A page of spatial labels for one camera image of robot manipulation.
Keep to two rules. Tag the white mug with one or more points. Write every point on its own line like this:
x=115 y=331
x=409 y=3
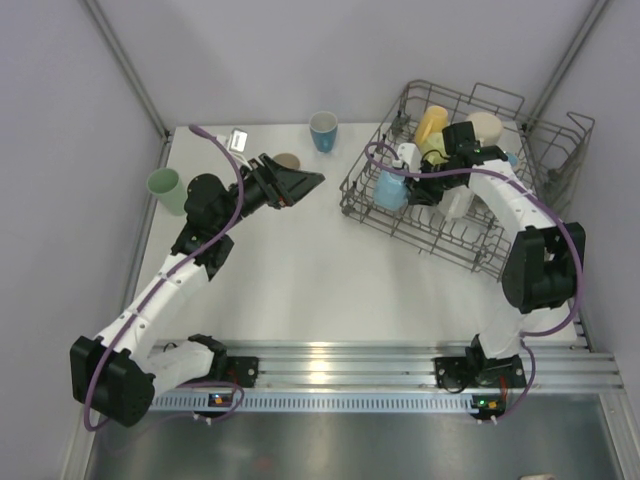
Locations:
x=456 y=202

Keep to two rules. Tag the perforated cable tray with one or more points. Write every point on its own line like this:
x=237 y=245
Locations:
x=325 y=402

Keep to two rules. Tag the dark blue mug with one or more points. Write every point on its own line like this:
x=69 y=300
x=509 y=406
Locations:
x=323 y=128

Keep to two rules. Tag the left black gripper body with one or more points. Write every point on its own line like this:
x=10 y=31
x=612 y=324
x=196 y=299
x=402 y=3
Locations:
x=255 y=192

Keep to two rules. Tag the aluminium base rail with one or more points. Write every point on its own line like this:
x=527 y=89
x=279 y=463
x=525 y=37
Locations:
x=402 y=366

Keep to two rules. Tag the beige tumbler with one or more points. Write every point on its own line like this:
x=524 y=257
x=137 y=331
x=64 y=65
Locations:
x=287 y=160

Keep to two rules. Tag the yellow mug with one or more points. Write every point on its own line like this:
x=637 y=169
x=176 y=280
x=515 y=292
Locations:
x=434 y=120

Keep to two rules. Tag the pale yellow-green mug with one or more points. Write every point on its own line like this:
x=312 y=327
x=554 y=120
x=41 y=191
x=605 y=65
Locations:
x=433 y=149

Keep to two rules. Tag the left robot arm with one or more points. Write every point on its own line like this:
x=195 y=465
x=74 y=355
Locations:
x=117 y=373

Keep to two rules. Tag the green tumbler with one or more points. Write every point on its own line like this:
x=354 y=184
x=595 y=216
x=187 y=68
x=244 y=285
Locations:
x=166 y=186

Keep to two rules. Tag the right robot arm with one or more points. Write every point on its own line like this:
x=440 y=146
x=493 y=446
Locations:
x=542 y=278

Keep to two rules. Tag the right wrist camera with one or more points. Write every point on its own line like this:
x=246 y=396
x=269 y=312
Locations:
x=408 y=158

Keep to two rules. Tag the light blue mug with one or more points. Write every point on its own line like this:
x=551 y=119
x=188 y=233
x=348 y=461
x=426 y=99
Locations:
x=390 y=191

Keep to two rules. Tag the blue butterfly mug orange inside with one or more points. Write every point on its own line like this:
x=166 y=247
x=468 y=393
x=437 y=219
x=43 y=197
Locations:
x=512 y=159

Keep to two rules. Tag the grey wire dish rack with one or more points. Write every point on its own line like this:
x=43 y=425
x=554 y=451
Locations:
x=461 y=228

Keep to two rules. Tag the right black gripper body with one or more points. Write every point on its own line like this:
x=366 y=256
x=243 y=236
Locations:
x=430 y=187

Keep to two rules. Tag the floral cream mug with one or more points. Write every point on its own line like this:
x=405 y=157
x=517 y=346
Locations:
x=488 y=127

